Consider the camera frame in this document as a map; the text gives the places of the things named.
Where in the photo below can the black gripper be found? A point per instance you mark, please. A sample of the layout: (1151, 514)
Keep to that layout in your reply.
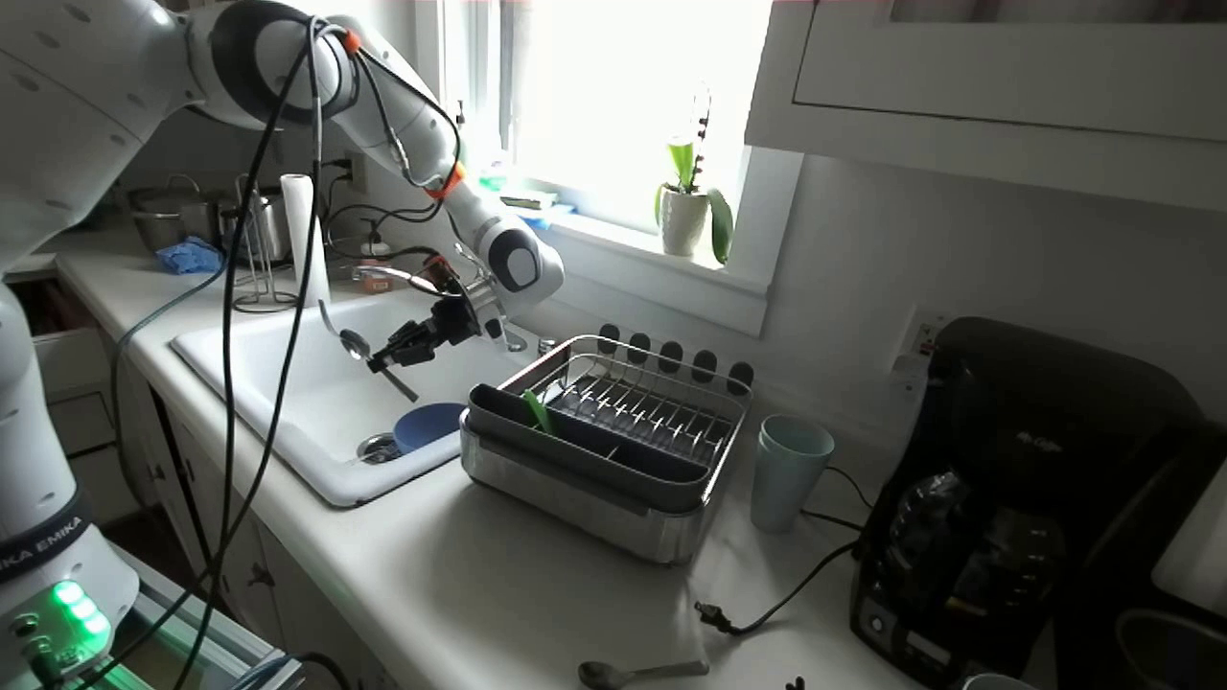
(452, 323)

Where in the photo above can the silver spoon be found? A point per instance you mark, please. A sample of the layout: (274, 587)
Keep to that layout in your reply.
(356, 342)

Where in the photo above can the blue bowl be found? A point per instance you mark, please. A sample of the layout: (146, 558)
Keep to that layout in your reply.
(426, 427)

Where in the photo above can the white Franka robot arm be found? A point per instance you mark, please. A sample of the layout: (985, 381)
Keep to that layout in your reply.
(80, 89)

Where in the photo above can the chrome sink faucet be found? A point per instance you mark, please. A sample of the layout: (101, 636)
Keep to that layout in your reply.
(407, 279)

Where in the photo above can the steel sink drain strainer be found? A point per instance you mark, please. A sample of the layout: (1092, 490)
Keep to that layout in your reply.
(376, 452)

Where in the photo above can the white kitchen sink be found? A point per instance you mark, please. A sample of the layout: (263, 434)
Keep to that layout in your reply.
(292, 385)

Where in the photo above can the chrome sink hole cap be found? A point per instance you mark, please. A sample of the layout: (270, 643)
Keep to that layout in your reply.
(517, 342)

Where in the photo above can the stainless steel dish rack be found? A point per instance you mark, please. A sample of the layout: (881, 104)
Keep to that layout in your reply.
(601, 501)

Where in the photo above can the orange soap pump bottle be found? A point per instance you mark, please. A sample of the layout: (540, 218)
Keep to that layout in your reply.
(375, 270)

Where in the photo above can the small green plastic piece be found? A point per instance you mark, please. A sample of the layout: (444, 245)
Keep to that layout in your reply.
(540, 408)

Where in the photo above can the metal paper towel holder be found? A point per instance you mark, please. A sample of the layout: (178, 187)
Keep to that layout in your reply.
(263, 303)

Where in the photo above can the white paper towel roll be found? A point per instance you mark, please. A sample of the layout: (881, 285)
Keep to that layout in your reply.
(300, 234)

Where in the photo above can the crumpled blue rag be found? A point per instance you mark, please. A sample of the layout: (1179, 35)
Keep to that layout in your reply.
(191, 257)

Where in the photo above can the dark utensil holder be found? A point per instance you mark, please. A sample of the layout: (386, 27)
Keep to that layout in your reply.
(617, 448)

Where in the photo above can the clear glass jar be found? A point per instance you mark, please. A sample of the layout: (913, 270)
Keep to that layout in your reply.
(160, 220)

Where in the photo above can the potted orchid plant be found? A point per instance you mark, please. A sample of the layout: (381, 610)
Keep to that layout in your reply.
(686, 225)

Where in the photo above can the white base cabinets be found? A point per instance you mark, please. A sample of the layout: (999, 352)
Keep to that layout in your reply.
(101, 434)

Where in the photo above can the white framed window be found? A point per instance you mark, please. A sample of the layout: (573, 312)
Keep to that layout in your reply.
(601, 101)

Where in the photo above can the aluminium robot cart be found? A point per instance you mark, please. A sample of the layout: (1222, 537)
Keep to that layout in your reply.
(192, 638)

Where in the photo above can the pale teal cup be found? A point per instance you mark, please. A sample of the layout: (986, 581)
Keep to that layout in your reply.
(788, 482)

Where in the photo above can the black coffee maker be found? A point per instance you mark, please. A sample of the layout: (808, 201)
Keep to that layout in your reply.
(1020, 513)

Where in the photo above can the white upper cabinet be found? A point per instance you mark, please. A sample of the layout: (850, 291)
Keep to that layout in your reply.
(999, 89)

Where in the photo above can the dark countertop appliance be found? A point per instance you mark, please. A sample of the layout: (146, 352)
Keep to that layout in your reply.
(1151, 638)

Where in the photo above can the white wall outlet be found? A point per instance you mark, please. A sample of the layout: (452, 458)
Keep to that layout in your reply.
(348, 169)
(913, 342)

